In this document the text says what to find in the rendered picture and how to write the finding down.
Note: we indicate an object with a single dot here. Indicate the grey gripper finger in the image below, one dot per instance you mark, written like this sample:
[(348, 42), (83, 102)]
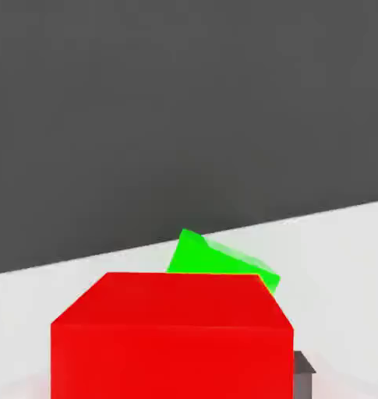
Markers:
[(302, 377)]

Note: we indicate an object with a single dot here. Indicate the small red cube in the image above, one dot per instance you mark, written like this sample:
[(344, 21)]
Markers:
[(172, 343)]

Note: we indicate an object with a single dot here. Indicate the small green cube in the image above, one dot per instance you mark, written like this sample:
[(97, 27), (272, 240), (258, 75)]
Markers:
[(213, 258)]

